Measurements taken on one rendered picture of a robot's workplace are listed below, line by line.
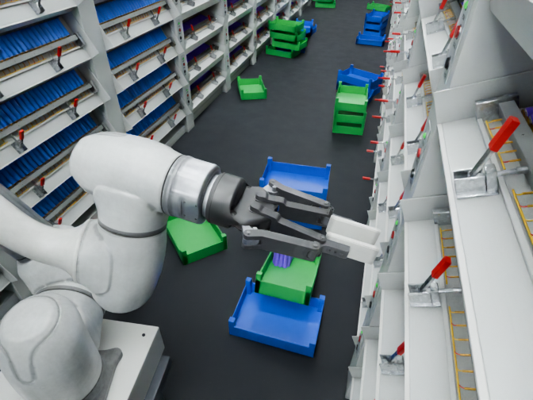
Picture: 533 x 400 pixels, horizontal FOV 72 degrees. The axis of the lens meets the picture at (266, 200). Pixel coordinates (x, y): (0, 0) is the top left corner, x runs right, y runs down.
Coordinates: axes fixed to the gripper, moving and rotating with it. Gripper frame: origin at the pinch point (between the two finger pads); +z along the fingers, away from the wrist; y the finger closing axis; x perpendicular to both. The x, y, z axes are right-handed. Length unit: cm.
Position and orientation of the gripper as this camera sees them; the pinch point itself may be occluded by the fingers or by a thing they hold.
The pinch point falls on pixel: (351, 239)
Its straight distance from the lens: 51.9
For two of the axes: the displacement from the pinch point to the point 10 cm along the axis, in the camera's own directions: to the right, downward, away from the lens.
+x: 1.5, -7.5, -6.5
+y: -2.8, 5.9, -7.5
